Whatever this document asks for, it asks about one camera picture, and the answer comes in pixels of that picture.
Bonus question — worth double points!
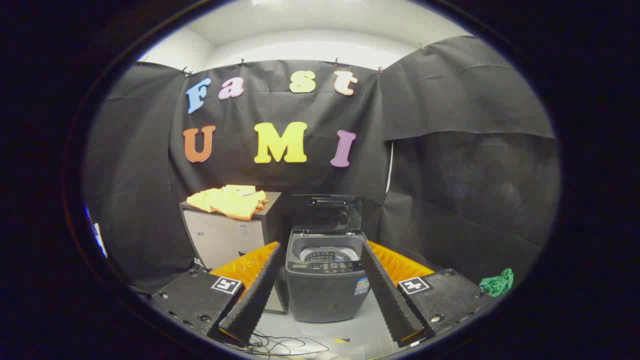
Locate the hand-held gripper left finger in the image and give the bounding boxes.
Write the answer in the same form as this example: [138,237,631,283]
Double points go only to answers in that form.
[150,241,282,348]

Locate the dark washing machine lid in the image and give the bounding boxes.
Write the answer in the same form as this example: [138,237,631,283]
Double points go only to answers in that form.
[290,194,366,236]

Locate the black floor cables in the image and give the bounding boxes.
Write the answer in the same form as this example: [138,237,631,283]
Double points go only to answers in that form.
[220,327,331,357]

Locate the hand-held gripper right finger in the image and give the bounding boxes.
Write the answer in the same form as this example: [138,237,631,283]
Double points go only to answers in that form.
[360,240,494,349]

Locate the grey washing machine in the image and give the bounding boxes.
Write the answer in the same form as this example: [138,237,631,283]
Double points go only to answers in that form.
[284,229,371,324]

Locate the grey cabinet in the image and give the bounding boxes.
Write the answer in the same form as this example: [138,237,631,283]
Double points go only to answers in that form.
[179,191,290,315]

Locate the yellow polo shirt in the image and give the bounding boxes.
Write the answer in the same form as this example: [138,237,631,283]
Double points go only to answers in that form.
[186,184,269,221]

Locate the white and blue object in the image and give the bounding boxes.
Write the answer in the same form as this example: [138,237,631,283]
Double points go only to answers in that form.
[84,205,109,260]

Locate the black backdrop cloth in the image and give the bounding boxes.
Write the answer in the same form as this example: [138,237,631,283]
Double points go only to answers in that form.
[82,35,561,297]

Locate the green cloth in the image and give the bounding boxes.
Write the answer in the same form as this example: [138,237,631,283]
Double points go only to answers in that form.
[479,268,515,298]

